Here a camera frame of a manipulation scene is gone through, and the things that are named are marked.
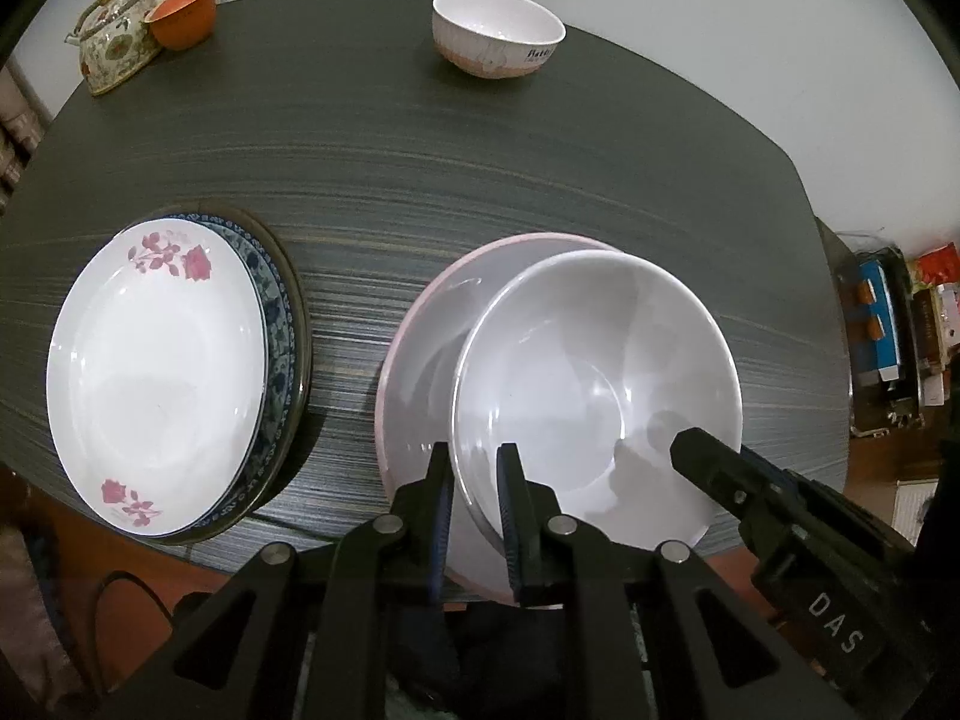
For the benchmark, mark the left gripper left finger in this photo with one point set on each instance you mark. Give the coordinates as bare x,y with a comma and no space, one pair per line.
301,633

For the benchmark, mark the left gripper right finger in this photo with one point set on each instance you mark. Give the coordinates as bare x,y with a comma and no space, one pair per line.
655,633

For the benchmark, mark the large pink bowl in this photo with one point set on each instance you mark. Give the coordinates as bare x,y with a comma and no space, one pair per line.
414,391

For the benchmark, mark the white bowl blue Dog print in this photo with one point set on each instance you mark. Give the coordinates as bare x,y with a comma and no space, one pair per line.
591,362

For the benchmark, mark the white plate pink flowers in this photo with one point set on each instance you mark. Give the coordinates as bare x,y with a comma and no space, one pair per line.
155,376

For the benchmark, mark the white bowl pink base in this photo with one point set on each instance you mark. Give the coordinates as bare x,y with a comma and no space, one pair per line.
495,39

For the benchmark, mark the small blue floral plate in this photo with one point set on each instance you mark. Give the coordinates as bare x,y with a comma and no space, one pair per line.
266,359

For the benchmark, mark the large blue floral plate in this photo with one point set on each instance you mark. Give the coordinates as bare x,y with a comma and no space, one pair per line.
284,463

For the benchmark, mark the side shelf with clutter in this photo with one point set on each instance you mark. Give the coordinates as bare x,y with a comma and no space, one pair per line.
896,335

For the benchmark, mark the beige patterned curtain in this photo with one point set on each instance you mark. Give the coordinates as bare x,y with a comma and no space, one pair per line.
22,131

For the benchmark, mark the floral ceramic teapot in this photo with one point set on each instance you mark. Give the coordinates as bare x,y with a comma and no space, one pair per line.
114,42

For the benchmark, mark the orange lidded cup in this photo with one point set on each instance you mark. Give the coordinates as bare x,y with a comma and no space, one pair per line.
182,24

